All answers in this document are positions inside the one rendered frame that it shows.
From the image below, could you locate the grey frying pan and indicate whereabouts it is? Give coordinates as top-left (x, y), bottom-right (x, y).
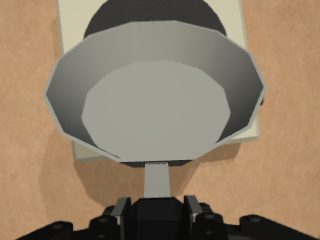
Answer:
top-left (42, 21), bottom-right (267, 240)

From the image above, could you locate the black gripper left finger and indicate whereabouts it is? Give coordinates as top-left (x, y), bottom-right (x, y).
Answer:
top-left (15, 197), bottom-right (131, 240)

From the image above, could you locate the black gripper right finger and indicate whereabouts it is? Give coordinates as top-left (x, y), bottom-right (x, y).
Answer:
top-left (184, 195), bottom-right (320, 240)

